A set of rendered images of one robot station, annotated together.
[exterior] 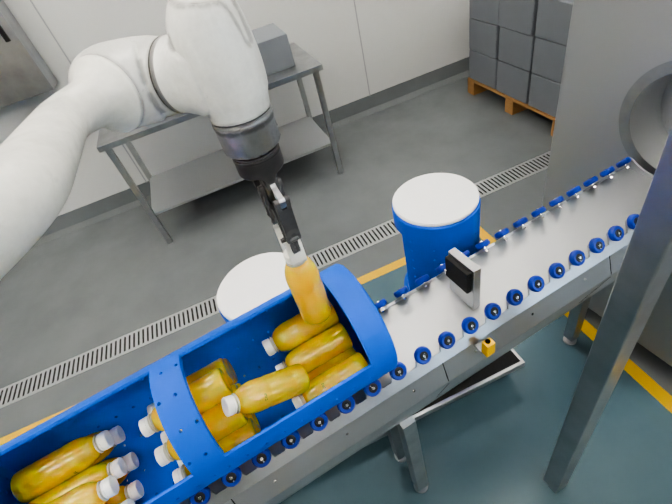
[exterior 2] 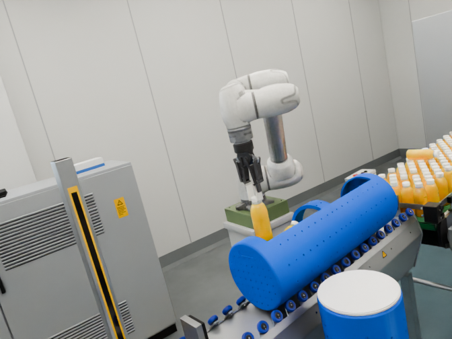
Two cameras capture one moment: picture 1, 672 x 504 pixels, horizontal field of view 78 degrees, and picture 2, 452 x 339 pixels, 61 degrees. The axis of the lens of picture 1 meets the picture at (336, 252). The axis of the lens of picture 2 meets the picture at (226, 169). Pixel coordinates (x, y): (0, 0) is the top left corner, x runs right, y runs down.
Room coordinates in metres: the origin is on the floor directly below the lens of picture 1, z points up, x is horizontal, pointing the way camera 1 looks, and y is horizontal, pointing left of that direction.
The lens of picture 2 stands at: (1.92, -0.51, 1.81)
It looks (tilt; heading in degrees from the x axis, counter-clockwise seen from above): 12 degrees down; 159
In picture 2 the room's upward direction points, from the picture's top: 13 degrees counter-clockwise
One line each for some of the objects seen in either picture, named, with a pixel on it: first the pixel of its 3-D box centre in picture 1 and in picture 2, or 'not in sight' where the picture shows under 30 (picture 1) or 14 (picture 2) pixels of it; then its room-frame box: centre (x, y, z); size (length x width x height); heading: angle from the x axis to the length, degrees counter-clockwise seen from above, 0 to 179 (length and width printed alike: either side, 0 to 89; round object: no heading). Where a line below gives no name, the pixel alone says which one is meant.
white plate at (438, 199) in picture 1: (434, 198); not in sight; (1.06, -0.36, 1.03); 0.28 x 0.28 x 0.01
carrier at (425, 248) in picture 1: (440, 286); not in sight; (1.06, -0.36, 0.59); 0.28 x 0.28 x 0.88
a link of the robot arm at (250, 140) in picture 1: (247, 131); (240, 134); (0.60, 0.07, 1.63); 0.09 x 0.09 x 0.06
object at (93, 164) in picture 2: not in sight; (85, 166); (-1.15, -0.45, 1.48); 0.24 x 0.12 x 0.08; 108
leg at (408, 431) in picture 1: (414, 457); not in sight; (0.57, -0.05, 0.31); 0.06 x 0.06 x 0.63; 17
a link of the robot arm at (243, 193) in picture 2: not in sight; (251, 178); (-0.17, 0.42, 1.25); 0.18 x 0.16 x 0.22; 64
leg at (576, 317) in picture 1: (581, 299); not in sight; (0.98, -0.96, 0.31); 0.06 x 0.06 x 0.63; 17
